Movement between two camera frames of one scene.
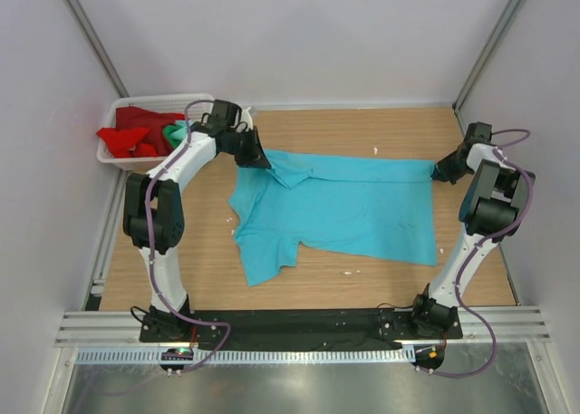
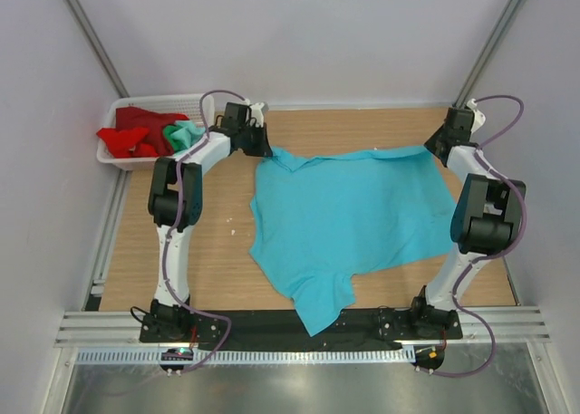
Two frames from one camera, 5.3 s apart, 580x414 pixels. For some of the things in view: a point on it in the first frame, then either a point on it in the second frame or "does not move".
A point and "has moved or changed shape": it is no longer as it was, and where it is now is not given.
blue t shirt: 374,207 has moved or changed shape
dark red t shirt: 136,117 does not move
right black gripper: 441,172 -> 430,143
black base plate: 290,331 does not move
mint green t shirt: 176,133 does not move
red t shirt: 127,142 does not move
